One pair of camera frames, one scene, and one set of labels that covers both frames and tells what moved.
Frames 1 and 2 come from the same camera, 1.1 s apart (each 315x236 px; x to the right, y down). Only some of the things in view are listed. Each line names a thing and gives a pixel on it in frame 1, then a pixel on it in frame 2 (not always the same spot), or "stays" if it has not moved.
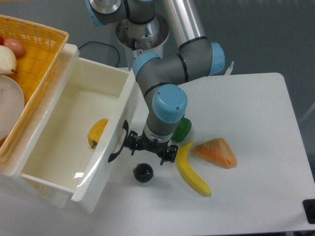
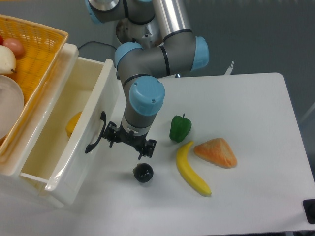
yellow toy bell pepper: [95, 132] to [72, 123]
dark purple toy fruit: [143, 172] stays
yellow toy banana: [185, 168] stays
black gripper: [142, 143] to [113, 134]
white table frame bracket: [229, 71] stays
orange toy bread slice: [217, 151] stays
